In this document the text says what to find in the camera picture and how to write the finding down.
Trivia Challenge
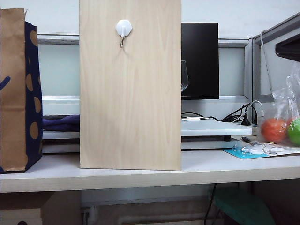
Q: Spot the grey cubicle side partition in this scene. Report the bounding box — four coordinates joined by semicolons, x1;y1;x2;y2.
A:
252;11;300;104

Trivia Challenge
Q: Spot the grey cubicle back partition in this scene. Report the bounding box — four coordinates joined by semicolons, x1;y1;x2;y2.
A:
37;34;253;105

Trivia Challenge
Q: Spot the orange round fruit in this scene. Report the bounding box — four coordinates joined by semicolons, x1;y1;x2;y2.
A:
261;118;288;144

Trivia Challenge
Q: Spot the clear plastic bag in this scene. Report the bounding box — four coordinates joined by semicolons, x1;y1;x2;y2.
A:
257;63;300;148

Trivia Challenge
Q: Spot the short white looped cable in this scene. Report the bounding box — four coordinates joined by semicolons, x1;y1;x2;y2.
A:
250;100;265;117

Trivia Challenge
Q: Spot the brown luckin coffee paper bag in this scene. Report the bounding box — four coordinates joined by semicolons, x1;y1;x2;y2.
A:
0;8;44;174

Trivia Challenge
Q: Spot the black cable bundle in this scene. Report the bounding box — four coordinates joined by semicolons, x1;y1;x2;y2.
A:
181;103;253;125

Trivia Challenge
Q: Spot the purple cloth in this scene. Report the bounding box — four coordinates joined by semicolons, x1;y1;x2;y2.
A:
42;114;80;132

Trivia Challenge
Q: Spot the black pen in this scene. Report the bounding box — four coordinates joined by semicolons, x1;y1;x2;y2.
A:
241;136;258;145

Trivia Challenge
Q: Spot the blue hook packaging card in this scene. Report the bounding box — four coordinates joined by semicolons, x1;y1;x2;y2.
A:
222;142;300;160

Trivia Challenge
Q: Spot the long white hanging cable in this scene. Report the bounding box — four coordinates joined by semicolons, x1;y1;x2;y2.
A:
259;30;275;100

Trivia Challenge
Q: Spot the black cable under desk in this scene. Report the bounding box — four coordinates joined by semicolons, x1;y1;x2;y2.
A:
203;184;218;225

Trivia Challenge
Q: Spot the green plastic bin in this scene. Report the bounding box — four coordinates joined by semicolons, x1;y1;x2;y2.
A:
208;187;276;225

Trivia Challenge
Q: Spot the green round fruit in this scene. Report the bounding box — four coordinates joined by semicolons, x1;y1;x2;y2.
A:
287;118;300;147

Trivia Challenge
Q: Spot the black computer monitor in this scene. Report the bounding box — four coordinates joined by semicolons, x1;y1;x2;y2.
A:
181;22;220;100

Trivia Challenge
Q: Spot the white adhesive wall hook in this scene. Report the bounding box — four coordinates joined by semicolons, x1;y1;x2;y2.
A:
115;20;133;49

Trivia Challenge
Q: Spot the white desk riser platform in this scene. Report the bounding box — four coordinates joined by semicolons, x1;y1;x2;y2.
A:
181;118;253;150
42;130;80;155

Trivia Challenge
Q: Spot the clear wine glass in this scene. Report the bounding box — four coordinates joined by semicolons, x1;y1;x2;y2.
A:
180;60;190;91

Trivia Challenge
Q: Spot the light wooden board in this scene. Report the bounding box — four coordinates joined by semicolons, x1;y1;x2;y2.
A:
79;0;182;171

